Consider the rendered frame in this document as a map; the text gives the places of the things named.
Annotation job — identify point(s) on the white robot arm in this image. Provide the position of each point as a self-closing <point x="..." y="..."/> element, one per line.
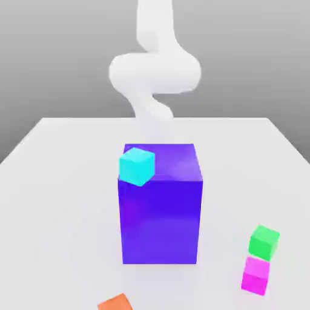
<point x="155" y="72"/>

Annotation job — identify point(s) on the small magenta cube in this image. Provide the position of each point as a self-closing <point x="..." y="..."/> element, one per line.
<point x="255" y="276"/>

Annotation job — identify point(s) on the small green cube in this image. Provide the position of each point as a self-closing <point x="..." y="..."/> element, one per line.
<point x="264" y="242"/>

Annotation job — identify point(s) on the large purple box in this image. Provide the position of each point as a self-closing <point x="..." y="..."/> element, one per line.
<point x="159" y="218"/>

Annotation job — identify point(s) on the small cyan cube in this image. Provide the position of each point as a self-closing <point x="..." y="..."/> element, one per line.
<point x="136" y="167"/>

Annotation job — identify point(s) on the small orange cube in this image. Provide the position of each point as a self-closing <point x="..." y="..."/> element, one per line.
<point x="116" y="303"/>

